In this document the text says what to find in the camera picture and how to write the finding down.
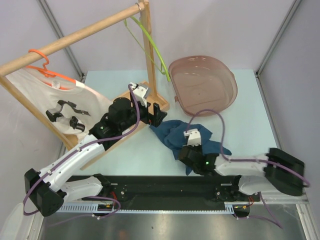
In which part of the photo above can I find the green clothes hanger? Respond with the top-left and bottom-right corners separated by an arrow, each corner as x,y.
123,0 -> 171,82

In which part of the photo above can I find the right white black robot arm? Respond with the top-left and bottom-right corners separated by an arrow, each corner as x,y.
177,145 -> 308,201

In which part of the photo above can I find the pink translucent plastic basin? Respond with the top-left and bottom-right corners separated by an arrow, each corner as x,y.
168,55 -> 238,117

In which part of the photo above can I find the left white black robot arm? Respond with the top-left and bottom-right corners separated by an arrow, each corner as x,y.
23,97 -> 167,217

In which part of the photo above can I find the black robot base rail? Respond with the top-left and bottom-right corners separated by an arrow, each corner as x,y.
67,174 -> 260,213

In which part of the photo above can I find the wooden clothes rack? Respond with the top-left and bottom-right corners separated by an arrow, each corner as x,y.
0,0 -> 171,172

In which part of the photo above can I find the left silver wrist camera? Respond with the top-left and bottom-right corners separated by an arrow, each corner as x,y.
129,82 -> 151,107

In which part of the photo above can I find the orange clothes hanger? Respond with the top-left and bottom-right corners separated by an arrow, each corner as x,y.
26,49 -> 77,91

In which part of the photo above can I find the white printed t shirt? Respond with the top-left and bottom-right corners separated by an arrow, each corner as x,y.
6,67 -> 112,142

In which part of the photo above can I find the blue t shirt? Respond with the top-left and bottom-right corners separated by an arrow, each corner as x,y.
149,120 -> 221,160

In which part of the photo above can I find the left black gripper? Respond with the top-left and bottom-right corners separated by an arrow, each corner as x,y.
119,91 -> 167,132

